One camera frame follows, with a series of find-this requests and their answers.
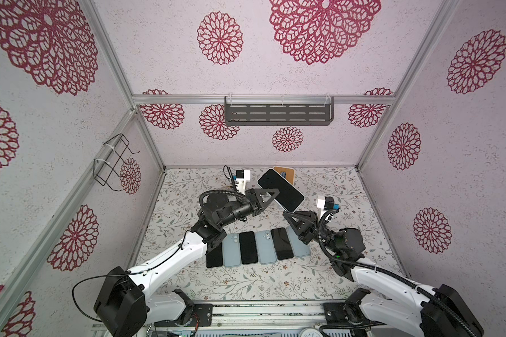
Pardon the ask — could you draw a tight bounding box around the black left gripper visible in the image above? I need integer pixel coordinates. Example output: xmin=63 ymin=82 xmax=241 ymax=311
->
xmin=218 ymin=189 xmax=279 ymax=230

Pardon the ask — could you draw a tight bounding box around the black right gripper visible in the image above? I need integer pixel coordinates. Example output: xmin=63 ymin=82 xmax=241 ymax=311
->
xmin=288 ymin=212 xmax=342 ymax=258

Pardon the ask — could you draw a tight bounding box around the light case with purple button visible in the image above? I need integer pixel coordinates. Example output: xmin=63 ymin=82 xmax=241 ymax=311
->
xmin=286 ymin=227 xmax=311 ymax=258

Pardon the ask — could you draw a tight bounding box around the black phone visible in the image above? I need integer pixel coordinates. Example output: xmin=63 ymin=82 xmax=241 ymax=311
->
xmin=239 ymin=231 xmax=259 ymax=265
xmin=257 ymin=168 xmax=305 ymax=212
xmin=271 ymin=227 xmax=294 ymax=261

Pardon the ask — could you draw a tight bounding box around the light blue phone case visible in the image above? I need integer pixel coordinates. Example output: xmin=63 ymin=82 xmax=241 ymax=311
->
xmin=222 ymin=233 xmax=242 ymax=268

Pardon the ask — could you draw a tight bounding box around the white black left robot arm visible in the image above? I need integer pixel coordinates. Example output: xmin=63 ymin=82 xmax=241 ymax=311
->
xmin=94 ymin=188 xmax=279 ymax=336

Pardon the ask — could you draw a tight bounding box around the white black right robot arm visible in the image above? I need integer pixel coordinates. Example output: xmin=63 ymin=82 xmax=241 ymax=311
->
xmin=283 ymin=209 xmax=484 ymax=336

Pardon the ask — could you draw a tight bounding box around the white wooden-top tissue box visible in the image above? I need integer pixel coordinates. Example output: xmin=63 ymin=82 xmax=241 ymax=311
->
xmin=273 ymin=167 xmax=295 ymax=185

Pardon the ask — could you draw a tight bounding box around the round white gauge dial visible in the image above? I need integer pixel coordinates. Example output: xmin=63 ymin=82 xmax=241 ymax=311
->
xmin=298 ymin=328 xmax=323 ymax=337

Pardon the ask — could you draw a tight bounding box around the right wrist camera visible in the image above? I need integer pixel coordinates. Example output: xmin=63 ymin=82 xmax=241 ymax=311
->
xmin=316 ymin=195 xmax=340 ymax=217

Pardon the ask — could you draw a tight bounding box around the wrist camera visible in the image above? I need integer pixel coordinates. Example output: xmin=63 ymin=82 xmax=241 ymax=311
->
xmin=233 ymin=169 xmax=251 ymax=194
xmin=316 ymin=195 xmax=340 ymax=217

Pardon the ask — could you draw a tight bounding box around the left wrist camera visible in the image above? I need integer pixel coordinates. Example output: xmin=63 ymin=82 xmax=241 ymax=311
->
xmin=233 ymin=169 xmax=251 ymax=194

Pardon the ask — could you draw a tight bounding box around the black corrugated left cable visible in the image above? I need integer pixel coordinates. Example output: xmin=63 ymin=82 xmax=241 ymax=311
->
xmin=197 ymin=189 xmax=250 ymax=211

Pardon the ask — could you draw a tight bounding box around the black corrugated cable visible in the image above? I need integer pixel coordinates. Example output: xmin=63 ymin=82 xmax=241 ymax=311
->
xmin=197 ymin=189 xmax=250 ymax=211
xmin=317 ymin=212 xmax=477 ymax=337

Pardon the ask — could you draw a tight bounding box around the black corrugated right cable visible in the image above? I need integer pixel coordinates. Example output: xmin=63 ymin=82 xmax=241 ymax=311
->
xmin=317 ymin=212 xmax=477 ymax=337

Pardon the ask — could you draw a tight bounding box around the grey slotted wall shelf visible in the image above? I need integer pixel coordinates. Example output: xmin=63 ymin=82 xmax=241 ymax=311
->
xmin=223 ymin=97 xmax=335 ymax=126

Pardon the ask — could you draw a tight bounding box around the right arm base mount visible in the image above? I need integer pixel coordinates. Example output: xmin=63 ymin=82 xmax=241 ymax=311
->
xmin=323 ymin=288 xmax=382 ymax=327

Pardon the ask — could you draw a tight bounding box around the aluminium front rail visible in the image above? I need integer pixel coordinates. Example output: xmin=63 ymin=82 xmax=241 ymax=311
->
xmin=136 ymin=300 xmax=347 ymax=336

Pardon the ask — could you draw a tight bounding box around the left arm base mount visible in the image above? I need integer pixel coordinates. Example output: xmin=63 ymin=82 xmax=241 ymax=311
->
xmin=174 ymin=289 xmax=214 ymax=327

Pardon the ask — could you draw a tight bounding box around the black wire wall basket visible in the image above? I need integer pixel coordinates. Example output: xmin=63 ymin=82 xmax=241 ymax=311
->
xmin=92 ymin=133 xmax=142 ymax=195

